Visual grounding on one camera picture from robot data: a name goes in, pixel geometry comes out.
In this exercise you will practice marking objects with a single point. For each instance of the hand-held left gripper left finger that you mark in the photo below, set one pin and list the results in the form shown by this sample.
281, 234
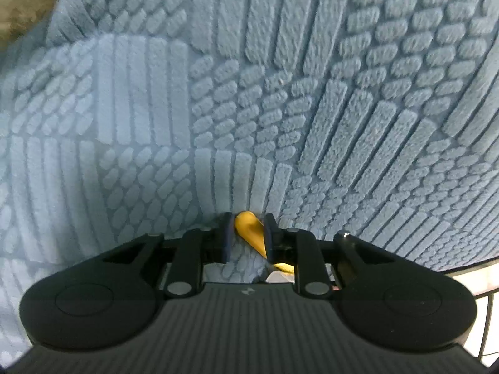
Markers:
225, 237

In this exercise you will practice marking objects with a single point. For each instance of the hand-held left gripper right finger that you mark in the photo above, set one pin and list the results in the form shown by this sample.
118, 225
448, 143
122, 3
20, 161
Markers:
270, 237

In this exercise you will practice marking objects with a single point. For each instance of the yellow curved plastic piece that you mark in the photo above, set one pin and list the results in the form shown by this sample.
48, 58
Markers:
251, 230

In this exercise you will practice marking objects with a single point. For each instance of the blue textured blanket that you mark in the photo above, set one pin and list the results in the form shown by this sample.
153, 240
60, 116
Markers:
249, 105

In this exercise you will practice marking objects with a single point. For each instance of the beige patterned bedding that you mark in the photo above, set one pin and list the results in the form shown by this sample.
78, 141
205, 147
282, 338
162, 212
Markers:
23, 4

